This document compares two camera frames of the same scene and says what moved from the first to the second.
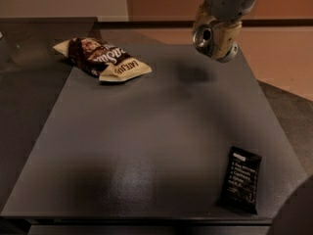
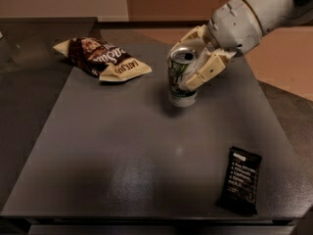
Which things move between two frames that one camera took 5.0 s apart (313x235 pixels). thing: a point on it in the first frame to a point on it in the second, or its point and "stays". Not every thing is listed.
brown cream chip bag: x=102 y=60 stays
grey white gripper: x=232 y=1 to x=232 y=25
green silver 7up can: x=203 y=39 to x=181 y=61
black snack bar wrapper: x=241 y=186 stays
